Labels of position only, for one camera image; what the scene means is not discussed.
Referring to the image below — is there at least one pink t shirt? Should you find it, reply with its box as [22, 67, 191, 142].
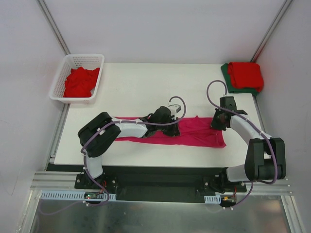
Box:
[116, 116, 226, 148]

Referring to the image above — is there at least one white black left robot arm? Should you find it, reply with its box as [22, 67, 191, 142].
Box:
[78, 104, 181, 189]

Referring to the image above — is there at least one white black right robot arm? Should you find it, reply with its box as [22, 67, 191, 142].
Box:
[210, 96, 286, 192]

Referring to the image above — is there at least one folded green t shirt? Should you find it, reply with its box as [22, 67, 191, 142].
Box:
[221, 63, 259, 97]

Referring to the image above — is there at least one folded red t shirt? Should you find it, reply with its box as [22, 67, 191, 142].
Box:
[228, 62, 264, 92]

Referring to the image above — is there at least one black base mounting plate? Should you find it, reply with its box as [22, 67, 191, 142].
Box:
[74, 166, 246, 203]

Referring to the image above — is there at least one crumpled red t shirt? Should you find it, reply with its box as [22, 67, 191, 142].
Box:
[63, 67, 100, 98]

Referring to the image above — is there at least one white plastic laundry basket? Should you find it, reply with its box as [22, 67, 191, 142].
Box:
[49, 53, 104, 104]

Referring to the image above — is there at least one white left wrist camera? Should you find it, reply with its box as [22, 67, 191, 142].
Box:
[168, 104, 181, 116]

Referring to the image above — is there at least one right white slotted cable duct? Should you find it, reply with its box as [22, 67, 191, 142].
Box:
[204, 195, 222, 204]

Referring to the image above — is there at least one white slotted cable duct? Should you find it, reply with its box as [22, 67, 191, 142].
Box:
[40, 191, 117, 201]
[204, 195, 222, 204]

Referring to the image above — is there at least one aluminium frame rail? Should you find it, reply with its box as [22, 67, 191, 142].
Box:
[30, 171, 78, 191]

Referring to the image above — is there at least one left white slotted cable duct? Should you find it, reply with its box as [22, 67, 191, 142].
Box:
[40, 191, 117, 201]

